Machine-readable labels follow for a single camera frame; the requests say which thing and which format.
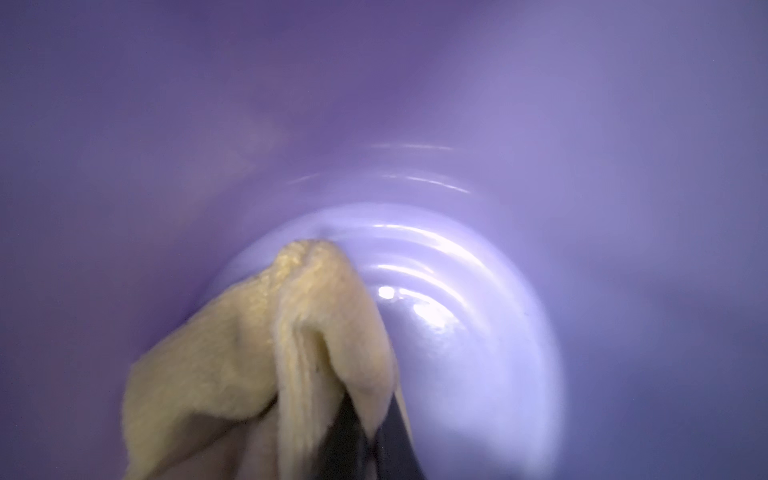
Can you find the yellow cleaning cloth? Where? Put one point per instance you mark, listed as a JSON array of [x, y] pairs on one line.
[[251, 384]]

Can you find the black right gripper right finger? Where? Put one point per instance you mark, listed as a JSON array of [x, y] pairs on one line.
[[394, 456]]

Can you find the purple plastic bucket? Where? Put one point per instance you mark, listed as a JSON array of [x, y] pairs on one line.
[[564, 203]]

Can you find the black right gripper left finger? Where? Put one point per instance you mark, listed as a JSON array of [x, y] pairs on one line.
[[344, 452]]

